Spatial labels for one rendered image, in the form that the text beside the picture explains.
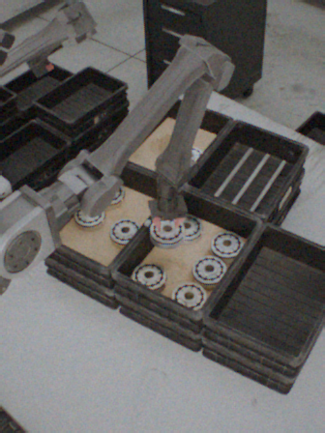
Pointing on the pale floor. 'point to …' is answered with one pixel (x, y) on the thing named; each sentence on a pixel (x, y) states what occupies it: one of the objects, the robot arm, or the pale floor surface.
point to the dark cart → (243, 16)
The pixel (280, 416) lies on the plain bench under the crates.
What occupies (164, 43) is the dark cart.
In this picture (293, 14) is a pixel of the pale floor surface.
